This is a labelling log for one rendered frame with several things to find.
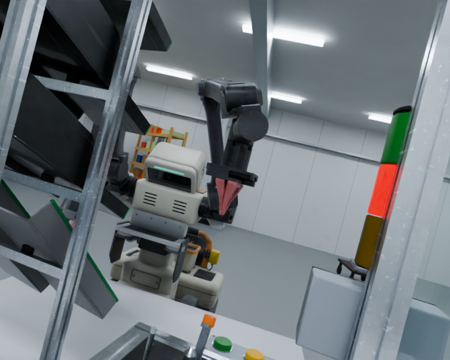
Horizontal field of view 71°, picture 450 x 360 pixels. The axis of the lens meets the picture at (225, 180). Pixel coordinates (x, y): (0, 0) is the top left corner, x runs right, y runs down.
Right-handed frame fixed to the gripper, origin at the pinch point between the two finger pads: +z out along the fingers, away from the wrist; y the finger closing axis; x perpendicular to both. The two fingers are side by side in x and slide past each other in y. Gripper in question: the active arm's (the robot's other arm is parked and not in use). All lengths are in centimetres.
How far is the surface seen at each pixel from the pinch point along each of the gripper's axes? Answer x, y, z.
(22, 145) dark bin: -33.5, -18.4, -3.6
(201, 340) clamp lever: -12.1, 5.2, 20.9
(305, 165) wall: 864, -17, -127
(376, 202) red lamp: -32.3, 22.5, -7.1
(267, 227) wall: 862, -78, 74
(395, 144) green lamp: -32.9, 22.8, -12.6
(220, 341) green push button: 2.2, 6.1, 26.8
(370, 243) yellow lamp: -32.7, 22.8, -3.2
